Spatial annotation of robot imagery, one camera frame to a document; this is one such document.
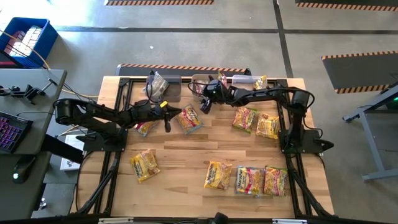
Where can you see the grey translucent plastic bin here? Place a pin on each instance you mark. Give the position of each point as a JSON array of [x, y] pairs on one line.
[[174, 90]]

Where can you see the blue-edged Maruchan ramen packet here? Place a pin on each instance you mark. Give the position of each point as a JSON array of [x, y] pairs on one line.
[[157, 86], [248, 181], [189, 119], [144, 128]]

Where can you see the black aluminium rig frame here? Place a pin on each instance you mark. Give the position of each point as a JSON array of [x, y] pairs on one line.
[[123, 81]]

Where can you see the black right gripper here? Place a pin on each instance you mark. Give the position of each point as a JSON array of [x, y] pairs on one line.
[[216, 91]]

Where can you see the grey side desk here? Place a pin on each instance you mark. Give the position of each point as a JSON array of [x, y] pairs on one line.
[[18, 199]]

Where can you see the white plastic bin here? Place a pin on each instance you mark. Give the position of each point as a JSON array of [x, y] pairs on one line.
[[202, 77]]

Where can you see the black backlit keyboard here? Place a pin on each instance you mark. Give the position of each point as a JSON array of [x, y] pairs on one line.
[[12, 132]]

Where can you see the blue plastic crate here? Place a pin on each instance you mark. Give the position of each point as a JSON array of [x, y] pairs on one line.
[[48, 43]]

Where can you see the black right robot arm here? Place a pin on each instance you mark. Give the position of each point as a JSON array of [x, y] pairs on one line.
[[264, 93]]

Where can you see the silver metal bracket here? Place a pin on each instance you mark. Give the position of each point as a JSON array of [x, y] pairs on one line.
[[115, 221], [289, 221]]

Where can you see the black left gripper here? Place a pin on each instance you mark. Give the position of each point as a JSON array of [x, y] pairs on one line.
[[149, 112]]

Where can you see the clear plastic bin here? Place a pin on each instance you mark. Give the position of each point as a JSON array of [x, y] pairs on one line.
[[244, 81]]

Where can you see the black bar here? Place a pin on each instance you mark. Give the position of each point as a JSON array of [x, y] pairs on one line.
[[59, 147]]

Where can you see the white box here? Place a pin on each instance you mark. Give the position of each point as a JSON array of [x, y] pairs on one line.
[[70, 165]]

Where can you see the small metal caster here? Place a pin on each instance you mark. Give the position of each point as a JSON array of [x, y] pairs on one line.
[[42, 204]]

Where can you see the black desk clamp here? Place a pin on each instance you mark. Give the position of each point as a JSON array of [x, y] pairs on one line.
[[31, 91]]

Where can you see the person's head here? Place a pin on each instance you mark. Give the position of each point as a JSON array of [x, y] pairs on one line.
[[220, 218]]

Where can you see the black computer mouse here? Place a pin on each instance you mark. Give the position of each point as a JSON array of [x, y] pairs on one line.
[[23, 168]]

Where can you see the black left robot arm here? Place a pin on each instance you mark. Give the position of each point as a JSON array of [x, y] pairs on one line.
[[93, 112]]

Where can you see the black hazard-striped floor mat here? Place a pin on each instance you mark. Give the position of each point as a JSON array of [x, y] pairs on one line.
[[357, 73], [133, 72], [155, 2], [342, 1]]

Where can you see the pale carton stack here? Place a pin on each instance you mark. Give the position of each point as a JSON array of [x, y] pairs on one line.
[[26, 39]]

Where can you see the grey metal desk frame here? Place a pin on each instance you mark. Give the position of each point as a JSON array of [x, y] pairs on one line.
[[381, 175]]

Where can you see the yellow Maruchan ramen packet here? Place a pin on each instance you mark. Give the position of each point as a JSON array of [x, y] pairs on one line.
[[217, 175], [268, 126], [260, 82], [144, 165]]

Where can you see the yellow tape tag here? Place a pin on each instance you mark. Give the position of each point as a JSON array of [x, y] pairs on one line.
[[163, 104]]

